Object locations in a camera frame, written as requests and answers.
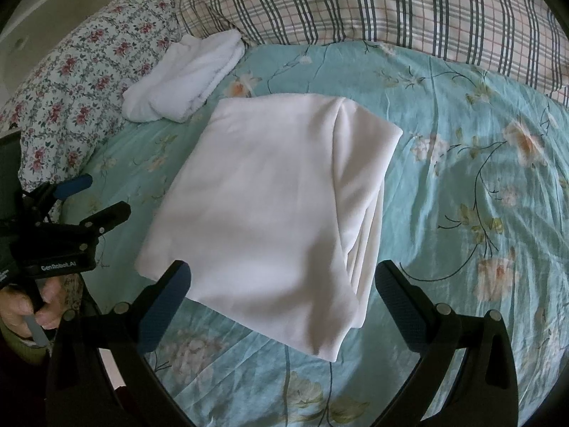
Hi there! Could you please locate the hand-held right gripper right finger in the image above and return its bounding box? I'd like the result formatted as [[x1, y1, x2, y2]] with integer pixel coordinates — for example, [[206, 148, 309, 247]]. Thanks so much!
[[374, 259, 519, 427]]

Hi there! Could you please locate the person's left forearm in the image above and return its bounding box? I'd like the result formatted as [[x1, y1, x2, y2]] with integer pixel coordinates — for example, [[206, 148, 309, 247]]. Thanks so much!
[[0, 320, 50, 368]]

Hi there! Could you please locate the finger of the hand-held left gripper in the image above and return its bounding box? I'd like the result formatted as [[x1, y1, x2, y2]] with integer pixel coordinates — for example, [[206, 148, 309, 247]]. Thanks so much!
[[32, 174, 94, 215], [66, 201, 132, 237]]

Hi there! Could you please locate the red floral pillow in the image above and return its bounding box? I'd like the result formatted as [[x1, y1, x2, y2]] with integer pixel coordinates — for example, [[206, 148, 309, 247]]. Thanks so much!
[[0, 0, 188, 203]]

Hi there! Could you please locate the teal floral bed sheet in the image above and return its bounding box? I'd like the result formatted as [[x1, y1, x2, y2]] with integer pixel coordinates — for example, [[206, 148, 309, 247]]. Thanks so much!
[[79, 39, 569, 427]]

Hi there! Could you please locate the large white garment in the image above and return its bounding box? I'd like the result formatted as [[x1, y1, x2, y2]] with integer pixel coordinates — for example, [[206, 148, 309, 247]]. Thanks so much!
[[134, 93, 404, 359]]

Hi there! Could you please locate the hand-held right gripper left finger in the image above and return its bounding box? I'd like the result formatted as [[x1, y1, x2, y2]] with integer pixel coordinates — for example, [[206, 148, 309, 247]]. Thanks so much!
[[44, 259, 193, 427]]

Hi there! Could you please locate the small white folded garment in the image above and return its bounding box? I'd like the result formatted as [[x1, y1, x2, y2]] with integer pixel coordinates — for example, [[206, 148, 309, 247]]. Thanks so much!
[[121, 29, 245, 123]]

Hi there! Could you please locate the plaid pillow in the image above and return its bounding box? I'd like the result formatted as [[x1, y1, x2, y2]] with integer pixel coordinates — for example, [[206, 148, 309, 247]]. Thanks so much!
[[175, 0, 569, 108]]

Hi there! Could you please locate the white cabinet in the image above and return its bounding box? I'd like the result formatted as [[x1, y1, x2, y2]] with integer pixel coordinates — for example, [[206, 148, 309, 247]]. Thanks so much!
[[0, 0, 122, 112]]

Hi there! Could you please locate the person's left hand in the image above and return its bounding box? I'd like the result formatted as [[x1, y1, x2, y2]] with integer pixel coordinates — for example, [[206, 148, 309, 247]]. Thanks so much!
[[0, 275, 68, 348]]

